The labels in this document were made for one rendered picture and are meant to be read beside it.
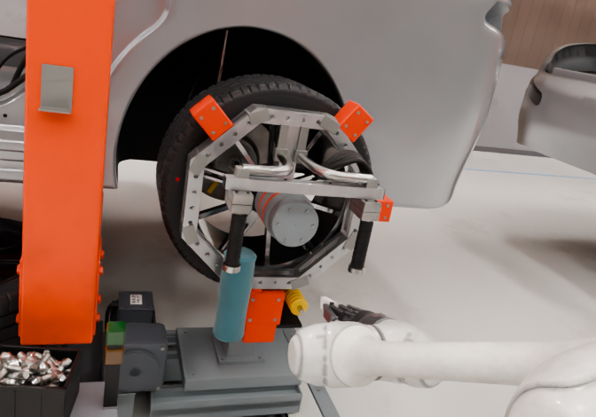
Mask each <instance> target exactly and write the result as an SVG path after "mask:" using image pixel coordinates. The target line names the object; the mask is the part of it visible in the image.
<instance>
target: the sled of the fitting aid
mask: <svg viewBox="0 0 596 417"><path fill-rule="evenodd" d="M167 338H168V345H169V346H168V353H167V364H166V371H165V376H164V383H163V384H162V386H161V388H160V389H159V390H151V391H147V404H148V417H242V416H254V415H265V414H277V413H299V411H300V406H301V402H302V391H301V389H300V387H299V385H289V386H274V387H259V388H244V389H214V390H199V391H184V388H183V383H182V377H181V371H180V365H179V360H178V354H177V348H176V337H175V336H167Z"/></svg>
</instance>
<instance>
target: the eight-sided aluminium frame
mask: <svg viewBox="0 0 596 417"><path fill-rule="evenodd" d="M231 122H232V123H233V126H232V127H231V128H230V129H228V130H227V131H225V133H224V134H223V135H221V136H220V137H219V138H217V139H216V140H214V141H213V140H212V139H211V138H208V139H206V140H205V141H204V142H202V143H201V144H200V145H199V146H195V148H194V149H193V150H192V151H191V152H189V153H188V156H187V162H186V172H185V181H184V195H183V203H182V211H181V219H179V220H180V227H179V230H180V233H181V237H182V239H183V240H184V241H185V242H186V243H187V246H188V245H189V246H190V247H191V248H192V249H193V250H194V251H195V253H196V254H197V255H198V256H199V257H200V258H201V259H202V260H203V261H204V262H205V263H206V264H207V265H208V266H209V267H210V268H211V269H212V270H213V272H214V273H215V274H216V275H217V276H218V277H219V278H220V277H221V271H222V267H223V262H224V257H223V255H222V254H221V253H220V252H219V251H218V250H217V249H216V248H215V247H214V246H213V245H212V243H211V242H210V241H209V240H208V239H207V238H206V237H205V236H204V235H203V234H202V233H201V231H200V230H199V229H198V228H197V226H198V219H199V212H200V198H201V191H202V184H203V177H204V169H205V167H206V166H207V165H208V164H209V163H210V162H212V161H213V160H214V159H215V158H217V157H218V156H219V155H220V154H222V153H223V152H224V151H226V150H227V149H228V148H230V147H231V146H232V145H234V144H235V143H236V142H238V141H239V140H240V139H241V138H243V137H244V136H245V135H246V134H247V133H248V132H250V131H251V130H252V129H254V128H255V127H256V126H258V125H259V124H260V123H268V124H276V125H280V124H287V125H289V126H291V127H299V128H301V126H303V127H309V128H310V129H315V130H323V131H324V133H325V134H326V135H327V137H328V138H329V140H330V141H331V143H332V144H333V146H334V147H335V149H336V150H337V152H340V151H343V150H353V151H356V152H357V149H356V148H355V147H354V146H353V144H352V143H351V141H350V140H349V138H348V136H347V135H346V134H345V133H344V132H343V131H342V130H341V129H340V126H341V125H340V124H339V123H338V121H337V120H336V118H335V117H333V116H332V115H330V114H329V113H323V112H319V111H317V112H316V111H309V110H301V109H294V108H287V107H280V106H266V105H263V104H261V105H258V104H252V105H250V106H249V107H247V108H245V109H244V111H242V112H241V113H240V114H238V115H237V116H236V117H234V118H233V119H232V120H231ZM348 167H349V169H350V171H351V172H352V173H361V172H360V170H359V168H358V166H357V164H356V163H353V164H350V165H348ZM349 202H350V198H348V199H347V204H346V208H345V212H344V217H343V221H342V225H341V231H340V232H338V233H337V234H336V235H335V236H333V237H332V238H331V239H330V240H329V241H328V242H327V243H325V244H324V245H323V246H321V247H320V248H319V249H317V250H316V251H315V252H314V253H312V254H311V255H310V256H308V257H307V258H306V259H305V260H303V261H302V262H301V263H300V264H298V265H297V266H295V267H294V268H293V269H275V268H255V271H254V278H253V284H252V288H253V289H293V290H295V289H302V288H304V287H305V286H307V285H309V283H310V282H311V281H312V280H314V279H315V278H316V277H317V276H318V275H319V274H321V273H322V272H323V271H325V270H326V269H327V268H329V267H330V266H331V265H332V264H334V263H335V262H336V261H338V260H339V259H340V258H341V257H343V256H344V255H345V254H347V253H348V252H349V251H350V250H352V249H353V247H354V246H355V242H356V238H357V231H358V226H359V223H360V219H359V218H358V217H357V216H356V215H355V214H354V213H353V212H352V211H351V210H350V209H349ZM337 241H338V242H337ZM315 259H316V260H315ZM319 265H320V266H319ZM304 268H305V269H304Z"/></svg>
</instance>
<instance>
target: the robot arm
mask: <svg viewBox="0 0 596 417"><path fill-rule="evenodd" d="M320 309H322V310H324V316H323V317H324V318H325V320H326V321H327V323H320V324H314V325H311V326H308V327H305V328H303V329H301V330H299V331H298V332H296V333H295V334H294V336H293V337H292V339H291V340H290V343H289V345H288V364H289V367H290V369H291V372H292V373H293V374H294V375H295V377H296V378H297V379H299V380H301V381H303V382H306V383H308V384H311V385H315V386H328V387H329V388H352V387H364V386H366V385H368V384H370V383H372V382H373V381H383V382H393V383H397V384H406V385H408V386H410V387H414V388H421V389H431V388H434V387H435V386H437V385H438V384H439V383H440V382H441V381H450V382H474V383H486V384H498V385H511V386H519V387H518V388H517V390H516V391H515V392H514V394H513V396H512V398H511V400H510V402H509V404H508V406H507V408H506V414H505V417H596V337H592V338H585V339H578V340H570V341H556V342H438V341H437V340H436V339H435V338H434V337H433V336H431V335H430V334H429V333H427V332H425V331H424V330H422V329H420V328H419V327H416V326H414V325H412V324H410V323H407V322H404V321H401V320H395V319H392V318H391V317H389V316H387V315H385V314H383V313H381V312H380V313H374V312H372V311H368V310H362V309H360V308H357V307H355V306H353V305H350V304H347V306H345V305H343V304H338V303H337V302H335V301H333V300H331V299H330V298H328V297H326V296H321V297H320ZM351 309H352V310H351Z"/></svg>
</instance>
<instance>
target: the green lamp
mask: <svg viewBox="0 0 596 417"><path fill-rule="evenodd" d="M125 336H126V322H125V321H108V322H107V324H106V346H115V345H124V343H125Z"/></svg>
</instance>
